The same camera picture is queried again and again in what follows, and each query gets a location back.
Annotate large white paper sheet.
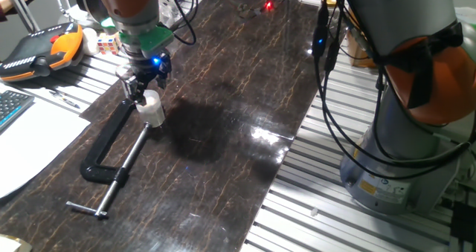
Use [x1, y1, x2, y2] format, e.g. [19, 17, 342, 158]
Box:
[0, 83, 91, 199]

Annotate orange black teach pendant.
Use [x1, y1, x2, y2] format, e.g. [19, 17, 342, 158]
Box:
[0, 21, 85, 83]

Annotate white egg shaped object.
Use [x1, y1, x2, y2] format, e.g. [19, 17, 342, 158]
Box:
[81, 28, 100, 56]

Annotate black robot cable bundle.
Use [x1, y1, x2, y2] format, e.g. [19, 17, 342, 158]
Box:
[163, 0, 476, 181]

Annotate black computer keyboard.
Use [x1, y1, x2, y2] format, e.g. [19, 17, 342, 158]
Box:
[0, 89, 36, 132]

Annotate black metal C-clamp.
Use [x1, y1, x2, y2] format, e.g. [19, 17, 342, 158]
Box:
[65, 97, 155, 219]

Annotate black box device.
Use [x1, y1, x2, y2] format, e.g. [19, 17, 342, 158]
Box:
[449, 201, 476, 245]

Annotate small circuit board red light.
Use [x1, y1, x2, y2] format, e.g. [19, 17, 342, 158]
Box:
[237, 0, 276, 19]

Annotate open cardboard box wooden blocks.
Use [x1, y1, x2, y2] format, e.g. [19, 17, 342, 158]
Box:
[345, 17, 376, 69]

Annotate forearm in dark red sleeve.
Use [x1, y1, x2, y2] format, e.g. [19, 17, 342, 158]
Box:
[0, 0, 23, 21]

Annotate Rubik's cube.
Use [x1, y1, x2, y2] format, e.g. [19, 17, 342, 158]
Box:
[97, 32, 122, 56]

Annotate clear bag yellow toy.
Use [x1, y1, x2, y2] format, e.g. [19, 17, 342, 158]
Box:
[159, 0, 183, 27]

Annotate green wrist mount plate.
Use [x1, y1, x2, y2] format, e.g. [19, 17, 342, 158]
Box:
[100, 16, 175, 54]

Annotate clear jar with white powder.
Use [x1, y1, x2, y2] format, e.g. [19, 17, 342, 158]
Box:
[135, 99, 167, 129]

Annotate dark pen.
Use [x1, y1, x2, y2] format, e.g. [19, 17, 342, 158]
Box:
[48, 90, 81, 109]

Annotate dark marble pattern mat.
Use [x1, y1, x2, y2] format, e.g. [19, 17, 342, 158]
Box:
[0, 0, 328, 252]

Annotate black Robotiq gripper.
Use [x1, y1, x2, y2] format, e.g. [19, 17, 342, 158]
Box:
[121, 51, 173, 101]

